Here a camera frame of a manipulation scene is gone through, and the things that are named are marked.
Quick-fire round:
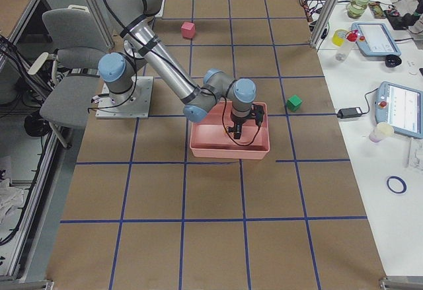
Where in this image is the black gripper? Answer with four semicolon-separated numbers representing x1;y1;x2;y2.
229;104;264;139

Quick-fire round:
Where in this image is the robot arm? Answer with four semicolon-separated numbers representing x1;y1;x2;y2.
98;0;264;139

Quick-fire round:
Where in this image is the pink plastic bin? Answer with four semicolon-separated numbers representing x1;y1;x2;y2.
190;101;270;160

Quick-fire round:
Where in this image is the green cube near bin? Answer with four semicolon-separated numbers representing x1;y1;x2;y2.
286;94;303;112

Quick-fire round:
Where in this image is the black power adapter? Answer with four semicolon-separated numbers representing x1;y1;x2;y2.
336;107;364;119

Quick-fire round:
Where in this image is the pink cube centre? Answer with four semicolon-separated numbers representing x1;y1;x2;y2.
180;22;196;39

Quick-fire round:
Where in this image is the clear squeeze bottle red cap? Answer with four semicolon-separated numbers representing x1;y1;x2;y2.
335;29;360;61

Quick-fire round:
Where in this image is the yellow tape roll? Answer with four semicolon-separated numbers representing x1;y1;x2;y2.
332;29;349;47

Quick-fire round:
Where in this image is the white paper cup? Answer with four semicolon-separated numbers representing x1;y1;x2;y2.
369;122;395;143

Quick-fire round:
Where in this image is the teach pendant near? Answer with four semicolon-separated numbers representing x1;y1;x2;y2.
375;81;422;139

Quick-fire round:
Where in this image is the teach pendant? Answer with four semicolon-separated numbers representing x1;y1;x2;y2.
375;81;422;139
351;22;401;57

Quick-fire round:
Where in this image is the teach pendant far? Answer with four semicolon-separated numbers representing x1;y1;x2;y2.
351;22;401;57

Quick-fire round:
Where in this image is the black round container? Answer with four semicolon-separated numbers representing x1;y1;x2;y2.
385;54;402;68

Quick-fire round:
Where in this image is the grey office chair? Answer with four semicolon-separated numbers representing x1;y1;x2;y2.
28;5;108;149

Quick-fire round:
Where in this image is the white crumpled cloth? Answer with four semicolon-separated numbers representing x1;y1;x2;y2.
1;178;24;223

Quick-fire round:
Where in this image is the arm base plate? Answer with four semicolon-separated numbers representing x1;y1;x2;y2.
95;76;153;120

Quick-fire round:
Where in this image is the aluminium frame post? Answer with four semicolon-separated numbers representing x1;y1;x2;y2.
309;0;338;48

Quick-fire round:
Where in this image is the blue tape ring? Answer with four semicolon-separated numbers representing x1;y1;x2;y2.
385;176;407;194

